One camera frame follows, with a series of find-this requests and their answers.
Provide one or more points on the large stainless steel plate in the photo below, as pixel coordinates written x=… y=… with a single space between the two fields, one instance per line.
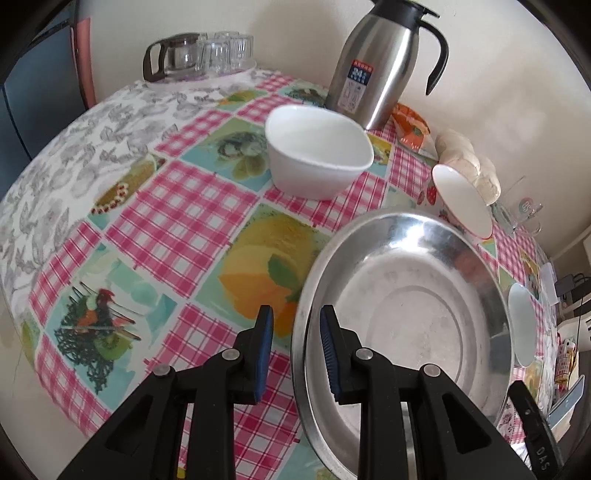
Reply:
x=415 y=300

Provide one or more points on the stainless steel thermos jug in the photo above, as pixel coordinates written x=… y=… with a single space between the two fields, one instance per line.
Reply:
x=374 y=69

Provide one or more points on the clear glass cup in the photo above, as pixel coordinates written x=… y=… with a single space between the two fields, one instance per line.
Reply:
x=226 y=37
x=212 y=57
x=243 y=50

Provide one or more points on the pink checked tablecloth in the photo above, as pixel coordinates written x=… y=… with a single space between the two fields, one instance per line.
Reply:
x=184 y=207

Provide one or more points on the small white plate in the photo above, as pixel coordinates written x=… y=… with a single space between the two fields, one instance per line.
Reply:
x=461 y=203

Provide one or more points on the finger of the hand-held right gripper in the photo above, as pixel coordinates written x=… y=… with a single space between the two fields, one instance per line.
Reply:
x=535 y=434

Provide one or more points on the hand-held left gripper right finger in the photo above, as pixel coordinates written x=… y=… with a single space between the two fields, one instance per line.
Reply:
x=328 y=353

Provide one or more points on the small white bowl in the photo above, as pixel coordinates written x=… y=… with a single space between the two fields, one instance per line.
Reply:
x=523 y=323

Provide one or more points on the light blue board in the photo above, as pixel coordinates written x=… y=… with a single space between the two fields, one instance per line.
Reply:
x=565 y=401

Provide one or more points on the pink board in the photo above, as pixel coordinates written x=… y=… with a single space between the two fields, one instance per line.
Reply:
x=87 y=60

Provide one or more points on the white square bowl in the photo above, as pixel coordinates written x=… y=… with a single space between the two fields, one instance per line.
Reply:
x=314 y=177

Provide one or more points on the clear glass mug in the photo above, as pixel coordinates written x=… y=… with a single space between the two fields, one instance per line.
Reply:
x=519 y=207

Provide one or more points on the colourful snack packet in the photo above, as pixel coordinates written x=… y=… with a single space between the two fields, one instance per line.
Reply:
x=565 y=364

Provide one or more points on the blue cabinet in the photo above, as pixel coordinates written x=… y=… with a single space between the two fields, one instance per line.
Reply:
x=37 y=83

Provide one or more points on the orange snack packet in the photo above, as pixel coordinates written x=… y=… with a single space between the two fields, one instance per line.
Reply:
x=411 y=124

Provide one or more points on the glass coffee pot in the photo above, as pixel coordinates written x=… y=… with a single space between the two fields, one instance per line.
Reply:
x=182 y=55

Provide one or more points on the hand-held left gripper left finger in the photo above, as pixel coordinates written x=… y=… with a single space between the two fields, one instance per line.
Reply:
x=264 y=353

